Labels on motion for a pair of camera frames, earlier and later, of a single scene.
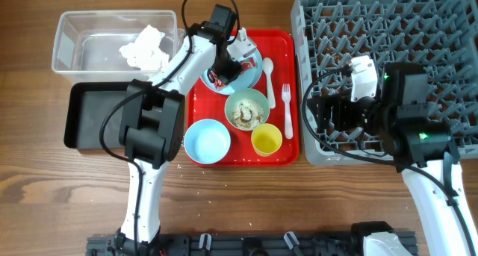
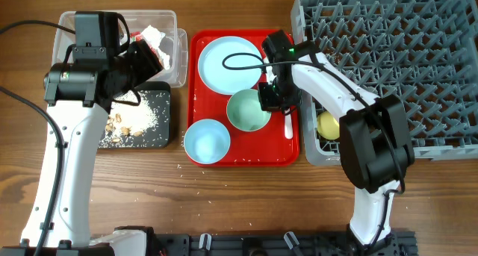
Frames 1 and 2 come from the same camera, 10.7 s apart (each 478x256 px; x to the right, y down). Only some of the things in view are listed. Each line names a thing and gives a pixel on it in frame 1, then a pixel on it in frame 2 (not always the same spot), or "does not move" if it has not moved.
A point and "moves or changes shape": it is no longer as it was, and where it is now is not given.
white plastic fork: [286, 95] does not move
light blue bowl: [207, 141] does not move
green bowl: [246, 108] does not move
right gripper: [341, 104] to [267, 103]
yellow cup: [266, 139] moves or changes shape
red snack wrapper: [246, 64] to [135, 36]
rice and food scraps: [247, 113] moves or changes shape
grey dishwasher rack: [435, 27] does not move
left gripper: [230, 73] to [148, 63]
